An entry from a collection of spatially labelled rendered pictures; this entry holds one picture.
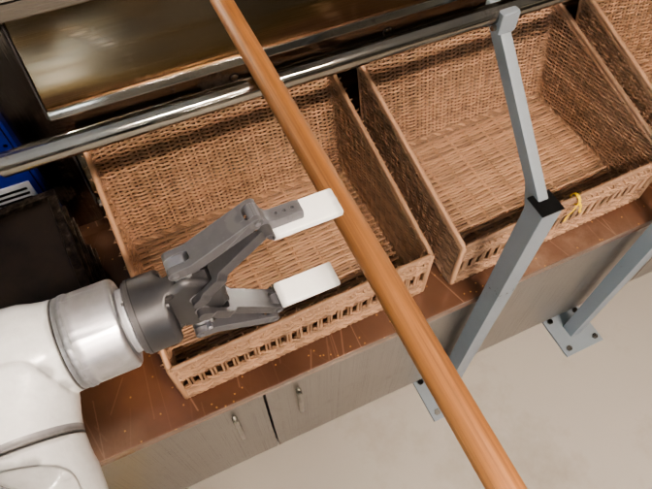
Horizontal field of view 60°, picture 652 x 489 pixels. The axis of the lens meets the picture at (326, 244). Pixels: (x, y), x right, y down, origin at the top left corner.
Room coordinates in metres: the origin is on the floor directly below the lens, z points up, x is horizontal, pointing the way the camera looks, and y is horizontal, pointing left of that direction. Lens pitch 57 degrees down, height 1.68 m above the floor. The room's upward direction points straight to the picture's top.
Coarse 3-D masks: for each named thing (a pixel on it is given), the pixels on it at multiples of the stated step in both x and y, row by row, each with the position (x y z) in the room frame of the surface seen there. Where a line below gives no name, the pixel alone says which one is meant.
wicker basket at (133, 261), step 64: (192, 128) 0.84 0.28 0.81; (256, 128) 0.89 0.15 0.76; (320, 128) 0.94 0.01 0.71; (128, 192) 0.74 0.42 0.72; (192, 192) 0.79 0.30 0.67; (256, 192) 0.83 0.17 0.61; (384, 192) 0.74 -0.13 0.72; (128, 256) 0.54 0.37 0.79; (256, 256) 0.66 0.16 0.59; (320, 256) 0.66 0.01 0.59; (320, 320) 0.47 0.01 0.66; (192, 384) 0.35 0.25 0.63
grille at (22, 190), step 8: (16, 184) 0.70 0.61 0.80; (24, 184) 0.71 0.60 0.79; (0, 192) 0.69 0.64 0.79; (8, 192) 0.69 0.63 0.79; (16, 192) 0.70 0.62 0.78; (24, 192) 0.70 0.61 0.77; (32, 192) 0.71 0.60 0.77; (0, 200) 0.68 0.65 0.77; (8, 200) 0.69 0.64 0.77; (16, 200) 0.69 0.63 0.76; (0, 208) 0.68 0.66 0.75
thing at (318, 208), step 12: (324, 192) 0.32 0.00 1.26; (300, 204) 0.31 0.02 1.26; (312, 204) 0.31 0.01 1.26; (324, 204) 0.31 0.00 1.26; (336, 204) 0.31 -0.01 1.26; (312, 216) 0.30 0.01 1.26; (324, 216) 0.30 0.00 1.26; (336, 216) 0.30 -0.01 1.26; (276, 228) 0.28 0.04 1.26; (288, 228) 0.28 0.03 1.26; (300, 228) 0.28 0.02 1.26; (276, 240) 0.27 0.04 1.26
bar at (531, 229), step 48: (528, 0) 0.75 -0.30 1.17; (384, 48) 0.65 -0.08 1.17; (192, 96) 0.54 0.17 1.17; (240, 96) 0.56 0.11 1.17; (48, 144) 0.46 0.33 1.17; (96, 144) 0.48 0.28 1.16; (528, 144) 0.61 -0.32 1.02; (528, 192) 0.57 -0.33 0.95; (528, 240) 0.52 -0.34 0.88; (480, 336) 0.52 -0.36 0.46; (576, 336) 0.72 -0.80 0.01
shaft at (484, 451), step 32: (224, 0) 0.70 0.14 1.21; (256, 64) 0.57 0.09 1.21; (288, 96) 0.51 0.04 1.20; (288, 128) 0.46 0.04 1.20; (320, 160) 0.41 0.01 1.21; (352, 224) 0.33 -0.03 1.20; (384, 256) 0.29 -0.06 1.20; (384, 288) 0.25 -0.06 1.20; (416, 320) 0.22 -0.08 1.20; (416, 352) 0.19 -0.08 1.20; (448, 384) 0.16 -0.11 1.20; (448, 416) 0.13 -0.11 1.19; (480, 416) 0.13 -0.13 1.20; (480, 448) 0.11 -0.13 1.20; (480, 480) 0.08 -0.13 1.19; (512, 480) 0.08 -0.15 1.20
